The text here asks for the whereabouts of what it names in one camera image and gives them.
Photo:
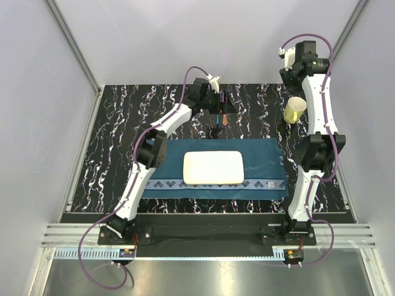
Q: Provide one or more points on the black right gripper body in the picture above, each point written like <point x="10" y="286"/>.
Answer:
<point x="290" y="82"/>

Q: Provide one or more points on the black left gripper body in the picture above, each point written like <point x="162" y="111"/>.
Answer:
<point x="215" y="106"/>

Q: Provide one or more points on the yellow mug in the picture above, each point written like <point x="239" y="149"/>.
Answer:
<point x="294" y="109"/>

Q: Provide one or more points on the white rectangular plate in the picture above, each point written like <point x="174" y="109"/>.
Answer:
<point x="213" y="168"/>

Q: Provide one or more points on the blue patterned cloth placemat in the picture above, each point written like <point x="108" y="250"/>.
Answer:
<point x="264" y="171"/>

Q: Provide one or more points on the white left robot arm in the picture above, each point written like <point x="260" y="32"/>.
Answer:
<point x="150" y="148"/>

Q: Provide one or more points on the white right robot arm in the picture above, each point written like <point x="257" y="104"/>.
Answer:
<point x="306" y="77"/>

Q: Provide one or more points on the pink orange knife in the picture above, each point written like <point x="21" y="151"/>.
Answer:
<point x="224" y="120"/>

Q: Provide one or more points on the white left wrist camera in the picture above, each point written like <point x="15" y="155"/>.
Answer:
<point x="214" y="83"/>

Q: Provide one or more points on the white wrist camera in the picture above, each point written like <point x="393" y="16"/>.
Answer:
<point x="214" y="83"/>
<point x="288" y="55"/>

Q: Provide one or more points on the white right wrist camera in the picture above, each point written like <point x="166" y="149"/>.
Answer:
<point x="288" y="55"/>

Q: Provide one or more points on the right aluminium frame post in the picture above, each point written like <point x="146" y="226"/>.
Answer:
<point x="341" y="18"/>

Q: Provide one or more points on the aluminium frame post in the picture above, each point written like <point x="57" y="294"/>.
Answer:
<point x="60" y="20"/>
<point x="341" y="18"/>

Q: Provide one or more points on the left aluminium frame post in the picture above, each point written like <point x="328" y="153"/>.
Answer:
<point x="60" y="20"/>

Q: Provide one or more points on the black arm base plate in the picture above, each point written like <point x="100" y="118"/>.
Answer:
<point x="266" y="229"/>

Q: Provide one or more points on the grey cable duct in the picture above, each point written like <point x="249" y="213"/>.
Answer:
<point x="124" y="254"/>

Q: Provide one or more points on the aluminium front rail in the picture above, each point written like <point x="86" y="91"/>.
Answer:
<point x="64" y="234"/>

